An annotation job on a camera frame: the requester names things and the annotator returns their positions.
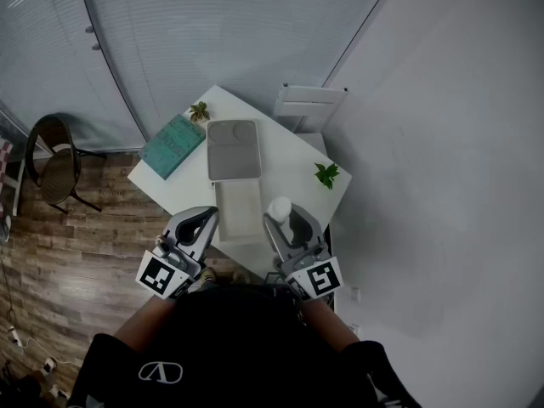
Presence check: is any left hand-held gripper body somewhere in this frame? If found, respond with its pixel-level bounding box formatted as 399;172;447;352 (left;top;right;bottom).
134;232;205;301

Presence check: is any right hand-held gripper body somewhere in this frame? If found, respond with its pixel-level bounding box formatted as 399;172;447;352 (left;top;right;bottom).
274;241;344;303

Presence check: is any small round white object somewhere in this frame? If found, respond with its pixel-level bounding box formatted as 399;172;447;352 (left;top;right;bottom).
266;196;293;226

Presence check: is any person's left forearm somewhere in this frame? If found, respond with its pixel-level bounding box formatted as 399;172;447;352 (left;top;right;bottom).
113;295;178;354

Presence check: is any person's right forearm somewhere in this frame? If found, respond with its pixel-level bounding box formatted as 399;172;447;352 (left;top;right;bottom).
299;297;360;354

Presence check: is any small green potted plant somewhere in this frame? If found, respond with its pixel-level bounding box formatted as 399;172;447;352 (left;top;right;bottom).
314;161;341;191

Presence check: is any teal book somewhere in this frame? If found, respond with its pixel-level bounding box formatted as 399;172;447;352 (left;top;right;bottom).
139;113;207;182

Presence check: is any white table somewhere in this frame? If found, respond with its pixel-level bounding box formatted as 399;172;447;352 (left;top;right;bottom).
127;84;354;281

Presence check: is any person's black shirt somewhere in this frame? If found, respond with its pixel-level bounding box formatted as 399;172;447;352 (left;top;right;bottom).
65;284;422;408

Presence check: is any small variegated potted plant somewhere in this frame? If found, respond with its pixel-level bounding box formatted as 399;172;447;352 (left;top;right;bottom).
189;100;211;124

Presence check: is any black round-back chair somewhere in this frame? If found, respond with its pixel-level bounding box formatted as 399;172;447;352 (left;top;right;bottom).
24;113;108;216

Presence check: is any white slatted chair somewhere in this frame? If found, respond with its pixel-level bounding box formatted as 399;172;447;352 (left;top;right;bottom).
271;82;350;157

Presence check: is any checkered cloth covered table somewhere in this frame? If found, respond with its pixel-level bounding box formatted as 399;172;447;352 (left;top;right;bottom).
0;137;26;217

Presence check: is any white cable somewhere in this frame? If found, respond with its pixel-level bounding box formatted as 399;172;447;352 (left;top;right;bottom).
18;335;82;366

